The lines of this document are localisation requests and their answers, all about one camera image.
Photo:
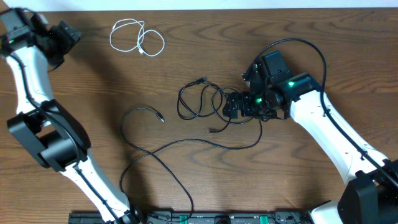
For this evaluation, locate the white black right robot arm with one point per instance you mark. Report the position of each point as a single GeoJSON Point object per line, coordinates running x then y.
{"type": "Point", "coordinates": [370, 178]}

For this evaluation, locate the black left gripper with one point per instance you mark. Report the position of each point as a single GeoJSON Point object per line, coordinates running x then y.
{"type": "Point", "coordinates": [60, 33]}

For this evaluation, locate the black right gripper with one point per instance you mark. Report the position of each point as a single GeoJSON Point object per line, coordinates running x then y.
{"type": "Point", "coordinates": [232, 99]}

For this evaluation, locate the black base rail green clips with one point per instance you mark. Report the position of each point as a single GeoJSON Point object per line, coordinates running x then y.
{"type": "Point", "coordinates": [167, 217]}

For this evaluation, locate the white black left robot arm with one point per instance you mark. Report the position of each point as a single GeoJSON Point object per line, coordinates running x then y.
{"type": "Point", "coordinates": [49, 133]}

